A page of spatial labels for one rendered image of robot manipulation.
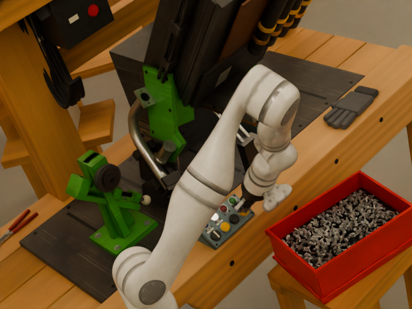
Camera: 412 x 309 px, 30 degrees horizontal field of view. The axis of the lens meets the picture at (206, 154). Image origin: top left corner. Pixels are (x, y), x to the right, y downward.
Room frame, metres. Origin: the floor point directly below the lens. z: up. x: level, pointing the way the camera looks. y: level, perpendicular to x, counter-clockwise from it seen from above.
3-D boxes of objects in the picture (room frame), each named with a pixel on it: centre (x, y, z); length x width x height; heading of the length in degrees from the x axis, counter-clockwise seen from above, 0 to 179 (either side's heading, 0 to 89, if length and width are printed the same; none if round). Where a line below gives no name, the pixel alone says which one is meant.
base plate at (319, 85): (1.90, 0.02, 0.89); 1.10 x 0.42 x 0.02; 123
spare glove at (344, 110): (1.88, -0.45, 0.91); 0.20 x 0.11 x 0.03; 126
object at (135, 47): (2.08, 0.00, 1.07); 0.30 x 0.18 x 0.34; 123
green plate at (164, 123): (1.81, 0.05, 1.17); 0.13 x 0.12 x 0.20; 123
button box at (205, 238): (1.55, 0.01, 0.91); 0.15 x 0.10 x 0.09; 123
